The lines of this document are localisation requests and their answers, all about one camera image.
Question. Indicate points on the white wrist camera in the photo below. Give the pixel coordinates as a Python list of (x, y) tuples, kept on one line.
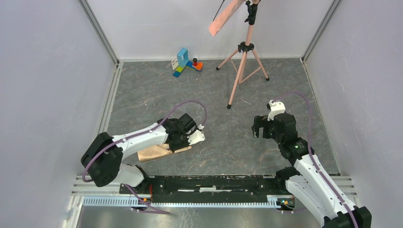
[(275, 108), (196, 135)]

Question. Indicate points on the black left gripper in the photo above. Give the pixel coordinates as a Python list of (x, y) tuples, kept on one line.
[(173, 147)]

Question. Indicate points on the colourful toy brick structure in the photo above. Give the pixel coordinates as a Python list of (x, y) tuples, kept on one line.
[(181, 61)]

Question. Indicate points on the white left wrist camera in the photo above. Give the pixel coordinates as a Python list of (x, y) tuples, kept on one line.
[(196, 135)]

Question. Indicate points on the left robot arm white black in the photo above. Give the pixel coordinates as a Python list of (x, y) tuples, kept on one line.
[(103, 160)]

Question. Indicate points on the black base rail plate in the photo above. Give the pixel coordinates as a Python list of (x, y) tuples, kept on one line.
[(214, 189)]

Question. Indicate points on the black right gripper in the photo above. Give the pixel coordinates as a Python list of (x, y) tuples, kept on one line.
[(258, 123)]

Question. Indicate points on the pink tripod stand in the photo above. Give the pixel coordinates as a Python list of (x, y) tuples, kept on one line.
[(244, 48)]

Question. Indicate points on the aluminium frame rail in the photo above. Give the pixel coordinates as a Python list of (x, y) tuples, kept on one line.
[(114, 206)]

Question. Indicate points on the pink panel on tripod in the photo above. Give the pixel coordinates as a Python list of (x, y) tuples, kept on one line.
[(224, 16)]

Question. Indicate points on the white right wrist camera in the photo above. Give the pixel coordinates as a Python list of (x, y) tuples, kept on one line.
[(275, 108)]

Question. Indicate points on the peach cloth napkin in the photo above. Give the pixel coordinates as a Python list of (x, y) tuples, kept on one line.
[(158, 151)]

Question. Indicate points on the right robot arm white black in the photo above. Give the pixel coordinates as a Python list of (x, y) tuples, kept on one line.
[(306, 179)]

